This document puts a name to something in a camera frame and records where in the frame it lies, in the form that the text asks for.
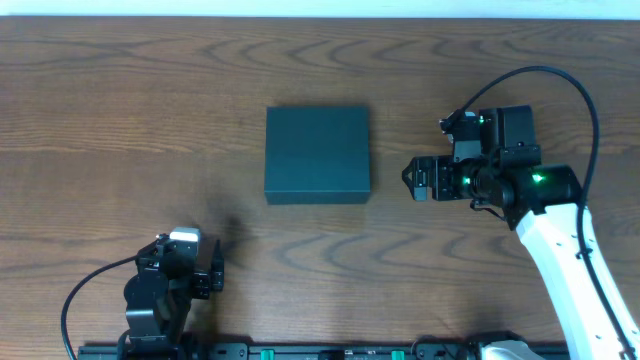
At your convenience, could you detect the dark green box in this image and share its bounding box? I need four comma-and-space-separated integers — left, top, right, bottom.
264, 106, 371, 205

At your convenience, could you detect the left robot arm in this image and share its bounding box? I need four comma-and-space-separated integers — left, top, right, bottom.
116, 234, 224, 359

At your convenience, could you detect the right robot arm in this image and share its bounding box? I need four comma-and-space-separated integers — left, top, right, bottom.
402, 105, 639, 359

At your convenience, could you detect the left black cable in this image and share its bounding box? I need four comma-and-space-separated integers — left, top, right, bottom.
60, 255, 140, 360

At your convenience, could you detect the black cable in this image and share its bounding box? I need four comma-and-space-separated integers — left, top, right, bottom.
442, 65, 639, 360
60, 255, 140, 360

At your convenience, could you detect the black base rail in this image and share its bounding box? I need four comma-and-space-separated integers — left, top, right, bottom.
77, 341, 571, 360

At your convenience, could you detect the right black cable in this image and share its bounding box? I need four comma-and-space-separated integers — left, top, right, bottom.
442, 65, 639, 360

